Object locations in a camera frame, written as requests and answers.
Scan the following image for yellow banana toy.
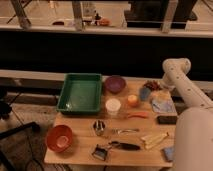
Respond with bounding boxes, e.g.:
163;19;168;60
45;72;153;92
141;133;169;150

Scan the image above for orange carrot toy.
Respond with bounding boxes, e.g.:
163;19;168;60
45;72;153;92
127;112;148;119

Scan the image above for green plastic tray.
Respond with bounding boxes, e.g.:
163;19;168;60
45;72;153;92
57;73;102;115

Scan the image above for blue scrub brush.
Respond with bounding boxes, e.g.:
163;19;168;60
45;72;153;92
139;87;151;101

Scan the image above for wooden table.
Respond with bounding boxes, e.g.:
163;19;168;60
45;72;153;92
44;80;175;167

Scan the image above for black rectangular block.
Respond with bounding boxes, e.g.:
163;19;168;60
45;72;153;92
157;116;177;125

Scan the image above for light blue cloth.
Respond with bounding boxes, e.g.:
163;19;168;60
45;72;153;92
151;91;176;114

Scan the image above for metal cup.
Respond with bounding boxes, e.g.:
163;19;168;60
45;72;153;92
93;120;105;136

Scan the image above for white plastic cup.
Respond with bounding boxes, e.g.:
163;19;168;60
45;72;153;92
105;98;121;116

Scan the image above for purple bowl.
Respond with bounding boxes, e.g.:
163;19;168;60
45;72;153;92
104;75;126;94

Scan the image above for blue sponge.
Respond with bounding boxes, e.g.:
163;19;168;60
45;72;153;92
163;146;174;162

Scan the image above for metal fork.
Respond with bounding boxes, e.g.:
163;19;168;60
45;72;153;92
112;129;140;134

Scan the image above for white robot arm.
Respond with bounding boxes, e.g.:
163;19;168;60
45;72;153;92
162;58;213;171

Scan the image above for orange round fruit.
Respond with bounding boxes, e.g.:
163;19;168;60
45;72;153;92
127;95;138;107

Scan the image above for red grapes bunch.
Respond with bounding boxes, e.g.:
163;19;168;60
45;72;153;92
144;81;161;91

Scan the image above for orange bowl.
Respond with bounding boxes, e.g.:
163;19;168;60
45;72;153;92
45;125;73;153

